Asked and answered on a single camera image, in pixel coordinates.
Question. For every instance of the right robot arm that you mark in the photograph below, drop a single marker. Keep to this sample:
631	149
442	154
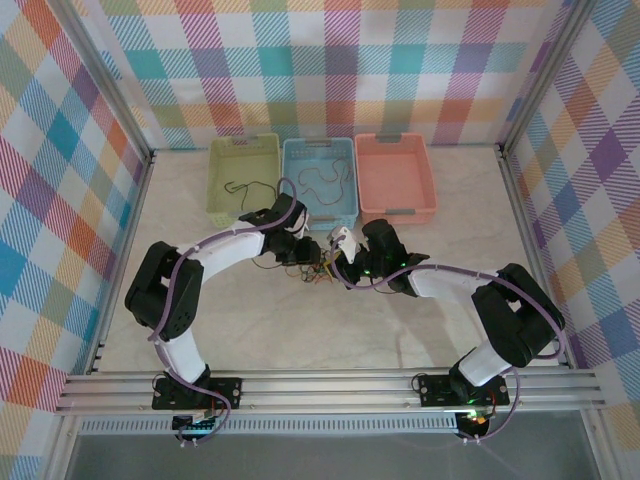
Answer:
445	282

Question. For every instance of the blue plastic basket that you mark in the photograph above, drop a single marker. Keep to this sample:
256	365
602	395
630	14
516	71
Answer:
320	150

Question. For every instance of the green plastic basket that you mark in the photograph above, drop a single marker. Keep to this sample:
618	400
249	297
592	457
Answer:
242	160

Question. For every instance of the aluminium mounting rail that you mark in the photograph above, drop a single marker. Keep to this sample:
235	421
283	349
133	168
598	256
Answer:
325	392

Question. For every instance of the grey metal panel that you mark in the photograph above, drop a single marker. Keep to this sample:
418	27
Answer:
325	457

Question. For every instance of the pink plastic basket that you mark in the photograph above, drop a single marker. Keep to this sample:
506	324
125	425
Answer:
395	175

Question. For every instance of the plaid backdrop cloth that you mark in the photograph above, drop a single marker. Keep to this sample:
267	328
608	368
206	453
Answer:
600	200
320	60
40	150

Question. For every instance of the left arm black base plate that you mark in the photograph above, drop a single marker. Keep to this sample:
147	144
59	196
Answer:
227	392

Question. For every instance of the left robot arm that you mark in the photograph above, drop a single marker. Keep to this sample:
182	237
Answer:
225	250

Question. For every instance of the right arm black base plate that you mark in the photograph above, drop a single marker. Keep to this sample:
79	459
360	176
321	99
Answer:
435	390

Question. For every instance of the aluminium frame post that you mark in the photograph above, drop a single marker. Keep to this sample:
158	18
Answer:
602	445
62	450
100	75
550	75

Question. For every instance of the aluminium side rail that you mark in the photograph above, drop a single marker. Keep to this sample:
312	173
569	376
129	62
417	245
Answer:
132	225
525	225

